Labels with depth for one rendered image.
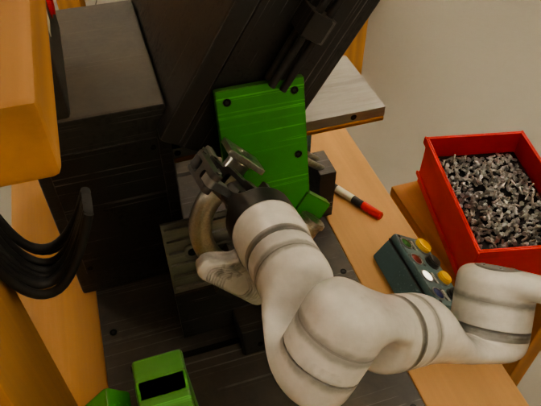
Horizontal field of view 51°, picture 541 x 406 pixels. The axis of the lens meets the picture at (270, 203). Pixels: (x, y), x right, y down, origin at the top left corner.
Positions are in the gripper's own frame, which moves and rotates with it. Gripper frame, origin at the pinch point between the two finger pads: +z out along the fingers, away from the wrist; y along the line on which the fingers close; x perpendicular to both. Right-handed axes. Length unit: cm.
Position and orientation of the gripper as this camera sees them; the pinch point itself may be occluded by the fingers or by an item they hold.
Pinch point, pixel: (233, 172)
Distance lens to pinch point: 71.0
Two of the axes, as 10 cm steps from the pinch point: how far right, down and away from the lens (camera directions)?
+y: -7.2, -4.5, -5.2
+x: -6.2, 7.5, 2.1
